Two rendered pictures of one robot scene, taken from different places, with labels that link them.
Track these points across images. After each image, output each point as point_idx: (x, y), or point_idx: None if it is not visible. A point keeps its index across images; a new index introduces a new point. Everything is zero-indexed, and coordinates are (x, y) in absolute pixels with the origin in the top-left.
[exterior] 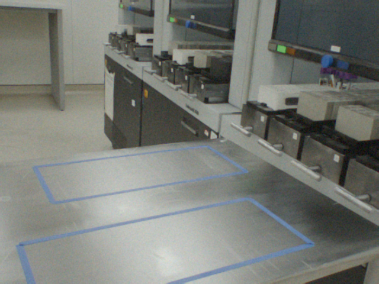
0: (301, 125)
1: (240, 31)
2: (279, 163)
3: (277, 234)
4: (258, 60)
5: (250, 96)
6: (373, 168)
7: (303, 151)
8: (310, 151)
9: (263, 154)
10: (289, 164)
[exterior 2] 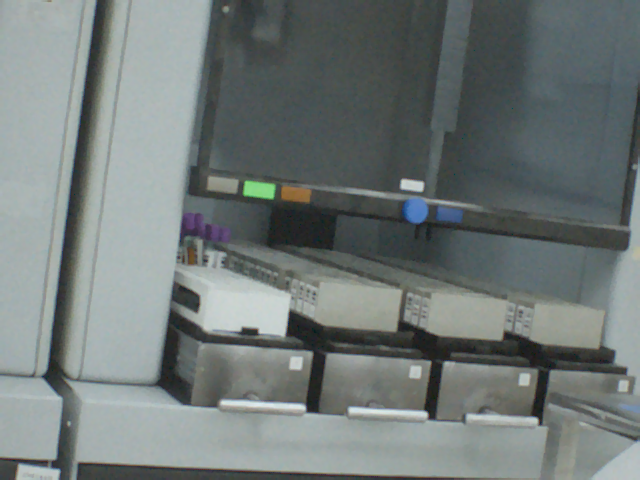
0: (405, 348)
1: (14, 141)
2: (369, 446)
3: None
4: (120, 223)
5: (84, 326)
6: (587, 371)
7: (442, 395)
8: (460, 389)
9: (305, 448)
10: (401, 437)
